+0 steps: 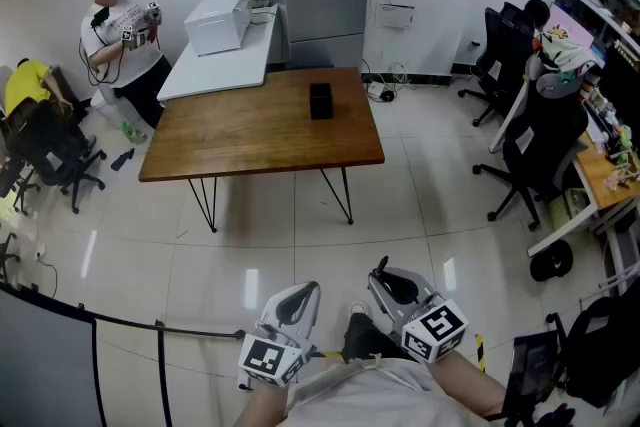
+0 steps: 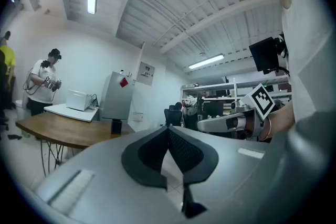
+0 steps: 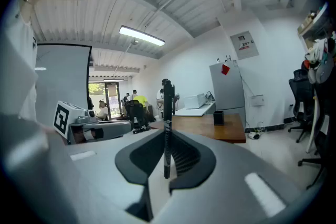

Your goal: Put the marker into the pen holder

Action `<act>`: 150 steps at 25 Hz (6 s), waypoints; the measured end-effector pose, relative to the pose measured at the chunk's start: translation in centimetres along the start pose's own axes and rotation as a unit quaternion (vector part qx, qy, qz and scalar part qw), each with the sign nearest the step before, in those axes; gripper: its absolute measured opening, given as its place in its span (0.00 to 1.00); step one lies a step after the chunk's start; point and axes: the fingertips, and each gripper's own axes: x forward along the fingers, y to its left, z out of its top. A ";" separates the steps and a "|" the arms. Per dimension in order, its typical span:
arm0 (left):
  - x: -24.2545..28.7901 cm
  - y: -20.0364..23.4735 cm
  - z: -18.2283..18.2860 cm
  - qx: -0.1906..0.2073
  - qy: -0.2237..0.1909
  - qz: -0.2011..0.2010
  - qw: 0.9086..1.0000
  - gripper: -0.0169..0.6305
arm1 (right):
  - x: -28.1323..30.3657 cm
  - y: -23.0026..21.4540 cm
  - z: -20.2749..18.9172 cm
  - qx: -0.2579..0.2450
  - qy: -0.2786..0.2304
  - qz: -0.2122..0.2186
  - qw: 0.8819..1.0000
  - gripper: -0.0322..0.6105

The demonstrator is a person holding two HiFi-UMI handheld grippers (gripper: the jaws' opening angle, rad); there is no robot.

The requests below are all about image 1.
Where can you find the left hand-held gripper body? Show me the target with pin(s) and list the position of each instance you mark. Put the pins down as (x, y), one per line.
(272, 357)

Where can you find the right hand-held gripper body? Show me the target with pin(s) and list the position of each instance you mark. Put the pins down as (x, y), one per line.
(435, 330)

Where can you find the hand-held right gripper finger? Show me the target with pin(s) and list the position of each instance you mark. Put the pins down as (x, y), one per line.
(422, 287)
(377, 297)

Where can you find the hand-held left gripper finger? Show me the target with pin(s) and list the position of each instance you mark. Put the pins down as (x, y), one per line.
(314, 315)
(272, 302)

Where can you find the small black box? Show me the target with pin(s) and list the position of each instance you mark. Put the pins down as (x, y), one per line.
(321, 102)

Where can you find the person's right forearm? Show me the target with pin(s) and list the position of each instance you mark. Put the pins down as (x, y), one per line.
(470, 382)

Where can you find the person's left forearm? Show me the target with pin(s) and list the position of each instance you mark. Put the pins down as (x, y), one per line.
(262, 402)

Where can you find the person's white shoe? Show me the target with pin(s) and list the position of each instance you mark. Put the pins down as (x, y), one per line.
(360, 309)

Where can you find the person's black trouser leg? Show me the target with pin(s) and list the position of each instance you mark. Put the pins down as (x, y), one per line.
(372, 340)

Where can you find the yellow black striped tape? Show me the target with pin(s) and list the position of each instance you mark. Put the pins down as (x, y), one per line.
(480, 355)

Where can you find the person's white shirt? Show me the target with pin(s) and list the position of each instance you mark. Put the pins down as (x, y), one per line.
(375, 397)

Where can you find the black hairpin table leg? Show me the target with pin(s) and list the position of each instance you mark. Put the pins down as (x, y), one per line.
(342, 200)
(210, 210)

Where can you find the black cap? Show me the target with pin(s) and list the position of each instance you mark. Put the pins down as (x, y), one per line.
(550, 262)

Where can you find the green box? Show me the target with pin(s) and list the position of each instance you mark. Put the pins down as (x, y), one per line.
(567, 210)

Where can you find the black backpack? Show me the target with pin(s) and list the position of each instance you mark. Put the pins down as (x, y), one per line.
(605, 350)

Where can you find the black office chair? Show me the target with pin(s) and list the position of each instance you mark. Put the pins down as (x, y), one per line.
(55, 150)
(540, 145)
(505, 50)

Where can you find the white power adapter box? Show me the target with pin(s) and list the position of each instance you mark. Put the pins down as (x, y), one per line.
(375, 89)

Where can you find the green plastic bottle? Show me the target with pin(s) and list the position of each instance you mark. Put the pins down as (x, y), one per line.
(132, 132)

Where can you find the grey panel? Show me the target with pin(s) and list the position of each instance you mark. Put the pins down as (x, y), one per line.
(45, 365)

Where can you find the white bin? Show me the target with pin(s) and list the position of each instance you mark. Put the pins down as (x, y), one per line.
(107, 107)

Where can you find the white cartoon print blanket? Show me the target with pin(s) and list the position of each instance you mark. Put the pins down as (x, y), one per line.
(565, 50)

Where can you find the black monitor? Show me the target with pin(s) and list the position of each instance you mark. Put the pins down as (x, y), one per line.
(622, 90)

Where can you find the white microwave oven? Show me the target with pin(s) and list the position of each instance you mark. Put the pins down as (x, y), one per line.
(215, 22)

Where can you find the brown cabinet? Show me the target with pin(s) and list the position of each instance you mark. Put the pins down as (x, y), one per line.
(67, 90)

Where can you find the pink monitor screen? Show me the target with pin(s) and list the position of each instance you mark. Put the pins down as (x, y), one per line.
(565, 22)

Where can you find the white wall router box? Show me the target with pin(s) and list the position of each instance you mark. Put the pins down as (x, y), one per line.
(395, 16)

